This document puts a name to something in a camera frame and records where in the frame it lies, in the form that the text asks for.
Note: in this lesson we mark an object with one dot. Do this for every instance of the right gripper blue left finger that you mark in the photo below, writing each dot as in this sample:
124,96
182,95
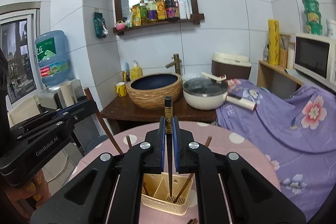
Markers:
162,134

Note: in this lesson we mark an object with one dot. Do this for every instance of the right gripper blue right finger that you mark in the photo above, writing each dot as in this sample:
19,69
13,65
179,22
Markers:
175,132

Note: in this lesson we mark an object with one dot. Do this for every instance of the dark chopstick gold band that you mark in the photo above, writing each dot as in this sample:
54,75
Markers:
169,142

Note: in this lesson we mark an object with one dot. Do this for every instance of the brown chopstick group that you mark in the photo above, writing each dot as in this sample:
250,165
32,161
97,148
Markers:
129,141

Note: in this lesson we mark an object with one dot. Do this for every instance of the woven pattern basin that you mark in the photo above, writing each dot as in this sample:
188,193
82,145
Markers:
149,92

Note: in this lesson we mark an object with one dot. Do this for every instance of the dark wooden counter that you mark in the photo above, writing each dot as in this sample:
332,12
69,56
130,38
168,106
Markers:
122,114

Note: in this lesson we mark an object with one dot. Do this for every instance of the cream pan with lid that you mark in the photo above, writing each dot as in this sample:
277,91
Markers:
208,93

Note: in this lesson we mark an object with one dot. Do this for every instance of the yellow mug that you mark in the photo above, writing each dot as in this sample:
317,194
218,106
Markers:
121,89

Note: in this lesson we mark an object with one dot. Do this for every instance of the yellow soap bottle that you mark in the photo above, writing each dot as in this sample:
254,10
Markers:
135,71

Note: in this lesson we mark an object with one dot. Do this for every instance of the grey water dispenser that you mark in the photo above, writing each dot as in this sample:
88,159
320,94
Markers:
61,96

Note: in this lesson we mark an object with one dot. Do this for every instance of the brass faucet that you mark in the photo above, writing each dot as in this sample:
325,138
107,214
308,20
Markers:
176,63

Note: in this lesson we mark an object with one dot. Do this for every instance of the cream perforated utensil holder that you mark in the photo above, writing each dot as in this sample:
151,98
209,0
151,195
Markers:
156,193

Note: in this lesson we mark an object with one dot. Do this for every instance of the brown white rice cooker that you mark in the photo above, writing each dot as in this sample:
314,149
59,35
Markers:
231,66

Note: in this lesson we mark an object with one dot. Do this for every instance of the blue water jug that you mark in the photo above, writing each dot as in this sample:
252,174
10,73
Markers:
51,49

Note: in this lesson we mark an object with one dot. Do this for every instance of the green hanging packet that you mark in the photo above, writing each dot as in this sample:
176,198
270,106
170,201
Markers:
100,26

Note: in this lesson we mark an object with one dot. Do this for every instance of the light wooden shelf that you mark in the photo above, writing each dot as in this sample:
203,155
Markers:
276,80

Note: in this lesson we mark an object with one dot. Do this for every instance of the dark soy sauce bottle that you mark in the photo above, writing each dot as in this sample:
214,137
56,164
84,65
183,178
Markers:
172,10

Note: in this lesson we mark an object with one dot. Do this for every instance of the yellow roll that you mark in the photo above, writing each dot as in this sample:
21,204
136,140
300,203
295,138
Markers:
274,42

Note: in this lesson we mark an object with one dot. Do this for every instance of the white microwave oven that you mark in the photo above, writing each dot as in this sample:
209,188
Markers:
315,57

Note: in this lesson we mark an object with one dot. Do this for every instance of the stack green instant bowls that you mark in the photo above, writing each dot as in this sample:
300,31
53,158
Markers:
312,17

